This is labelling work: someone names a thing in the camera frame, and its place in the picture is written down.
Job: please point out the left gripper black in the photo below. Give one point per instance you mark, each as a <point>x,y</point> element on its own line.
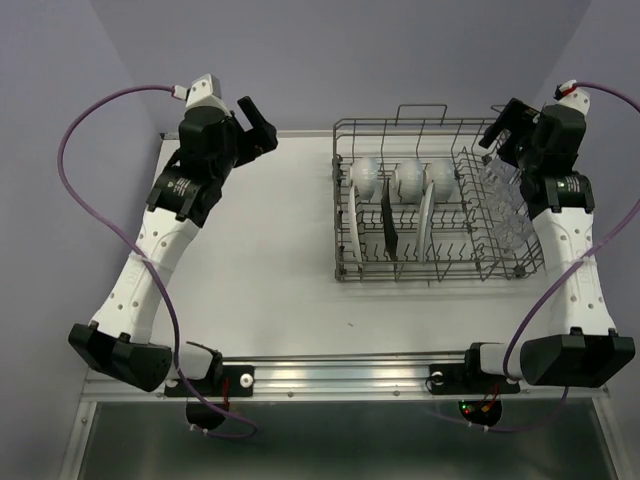
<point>259,140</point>

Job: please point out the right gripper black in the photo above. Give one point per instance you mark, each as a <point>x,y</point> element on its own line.
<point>517,116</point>

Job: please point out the white plate blue stripes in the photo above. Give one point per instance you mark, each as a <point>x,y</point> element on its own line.
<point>353,223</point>

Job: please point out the white ribbed bowl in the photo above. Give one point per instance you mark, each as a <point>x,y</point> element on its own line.
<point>408,181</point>
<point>365,176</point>
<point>441,174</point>

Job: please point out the white plate red strawberries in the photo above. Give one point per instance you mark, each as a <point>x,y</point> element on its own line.
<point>425,223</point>

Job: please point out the dark teal square plate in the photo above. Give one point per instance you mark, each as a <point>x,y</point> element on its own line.
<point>389,230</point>

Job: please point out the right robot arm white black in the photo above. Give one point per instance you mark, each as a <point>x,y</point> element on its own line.
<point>583,347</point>

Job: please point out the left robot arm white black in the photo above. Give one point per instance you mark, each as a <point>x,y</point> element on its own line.
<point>117,341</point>

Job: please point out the clear textured glass rear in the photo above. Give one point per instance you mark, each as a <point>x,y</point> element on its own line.
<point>498,173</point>

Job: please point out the clear textured glass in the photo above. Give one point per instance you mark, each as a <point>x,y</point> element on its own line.
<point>513,232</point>
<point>498,173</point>
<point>504,201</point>

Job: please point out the clear textured glass middle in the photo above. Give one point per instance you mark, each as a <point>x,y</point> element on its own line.
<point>504,201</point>

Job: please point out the clear textured glass front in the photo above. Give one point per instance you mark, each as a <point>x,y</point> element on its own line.
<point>513,232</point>

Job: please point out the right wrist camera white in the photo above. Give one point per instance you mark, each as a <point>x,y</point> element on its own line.
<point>570,95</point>

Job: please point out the grey wire dish rack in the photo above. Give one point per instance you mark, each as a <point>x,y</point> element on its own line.
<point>463,245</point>

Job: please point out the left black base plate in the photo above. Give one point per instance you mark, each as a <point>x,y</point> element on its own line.
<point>234,381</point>

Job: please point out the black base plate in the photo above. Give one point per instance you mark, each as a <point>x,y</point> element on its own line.
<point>456,379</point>
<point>234,381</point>

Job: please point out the aluminium mounting rail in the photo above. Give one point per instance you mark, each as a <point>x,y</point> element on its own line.
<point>348,378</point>

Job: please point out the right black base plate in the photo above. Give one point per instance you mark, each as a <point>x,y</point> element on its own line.
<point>456,379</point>

